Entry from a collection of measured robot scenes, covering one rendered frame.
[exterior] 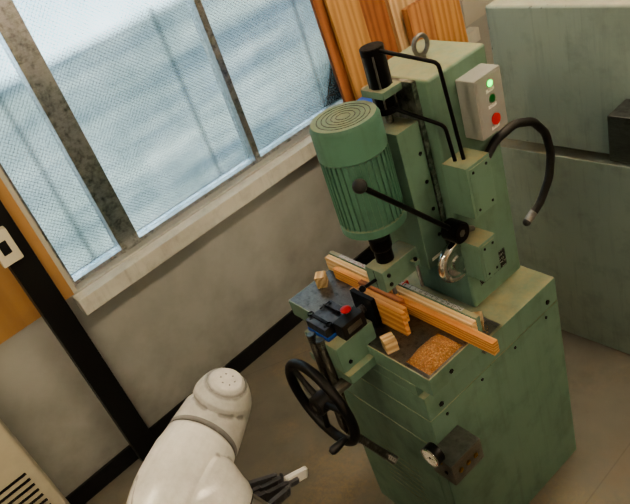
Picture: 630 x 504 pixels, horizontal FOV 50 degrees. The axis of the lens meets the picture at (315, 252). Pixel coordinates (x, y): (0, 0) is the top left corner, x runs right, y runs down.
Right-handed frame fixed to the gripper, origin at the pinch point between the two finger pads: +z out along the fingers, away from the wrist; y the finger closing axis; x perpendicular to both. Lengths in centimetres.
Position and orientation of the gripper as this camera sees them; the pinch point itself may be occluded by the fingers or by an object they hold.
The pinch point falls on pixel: (295, 476)
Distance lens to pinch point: 188.9
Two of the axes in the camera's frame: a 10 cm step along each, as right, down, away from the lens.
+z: 7.9, -2.3, 5.7
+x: 0.1, 9.3, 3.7
